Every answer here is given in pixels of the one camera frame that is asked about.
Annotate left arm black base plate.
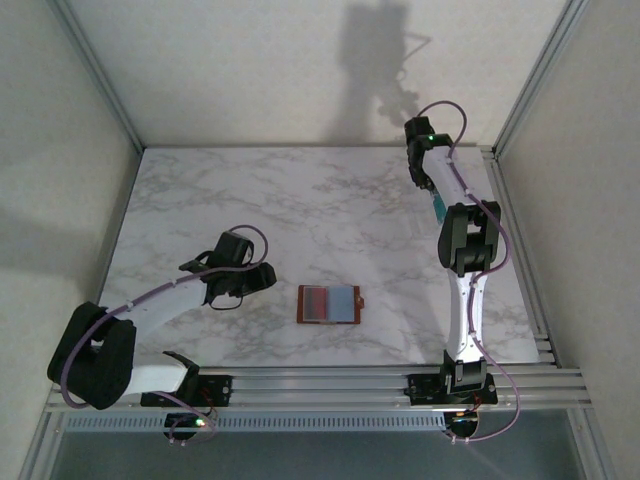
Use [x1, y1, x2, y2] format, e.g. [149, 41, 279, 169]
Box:
[140, 374, 234, 408]

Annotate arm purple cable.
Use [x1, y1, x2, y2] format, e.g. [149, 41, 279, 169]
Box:
[414, 100, 521, 446]
[59, 224, 274, 446]

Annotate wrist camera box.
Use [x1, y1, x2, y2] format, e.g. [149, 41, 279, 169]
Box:
[213, 229, 256, 267]
[403, 115, 432, 141]

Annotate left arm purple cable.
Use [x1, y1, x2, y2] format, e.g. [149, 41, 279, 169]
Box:
[59, 224, 274, 446]

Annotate aluminium frame post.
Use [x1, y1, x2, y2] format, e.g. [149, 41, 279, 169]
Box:
[49, 0, 147, 151]
[492, 0, 592, 157]

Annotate aluminium side rail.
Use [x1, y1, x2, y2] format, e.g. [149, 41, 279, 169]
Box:
[480, 145, 560, 369]

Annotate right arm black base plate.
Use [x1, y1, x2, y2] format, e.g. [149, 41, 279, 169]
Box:
[407, 372, 500, 407]

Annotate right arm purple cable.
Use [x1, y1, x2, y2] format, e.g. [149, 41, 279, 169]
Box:
[414, 100, 521, 446]

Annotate aluminium frame leg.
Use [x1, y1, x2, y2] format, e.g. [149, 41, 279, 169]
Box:
[19, 412, 66, 480]
[567, 407, 617, 480]

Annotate grey slotted cable duct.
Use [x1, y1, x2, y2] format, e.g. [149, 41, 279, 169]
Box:
[62, 412, 447, 433]

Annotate brown leather card holder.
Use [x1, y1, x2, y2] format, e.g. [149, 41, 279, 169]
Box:
[296, 283, 367, 327]

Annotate round black controller board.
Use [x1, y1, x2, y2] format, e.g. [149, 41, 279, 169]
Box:
[443, 409, 482, 445]
[163, 412, 217, 445]

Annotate aluminium frame rails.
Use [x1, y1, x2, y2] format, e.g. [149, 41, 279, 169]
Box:
[43, 367, 595, 414]

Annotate red credit card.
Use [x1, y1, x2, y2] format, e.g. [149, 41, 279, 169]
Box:
[299, 286, 329, 322]

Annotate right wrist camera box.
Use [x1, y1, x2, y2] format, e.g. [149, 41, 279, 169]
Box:
[403, 115, 432, 141]

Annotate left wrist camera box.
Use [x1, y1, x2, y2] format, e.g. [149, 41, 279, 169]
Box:
[213, 229, 256, 267]

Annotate left gripper thin black cable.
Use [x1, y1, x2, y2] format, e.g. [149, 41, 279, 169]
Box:
[205, 294, 245, 312]

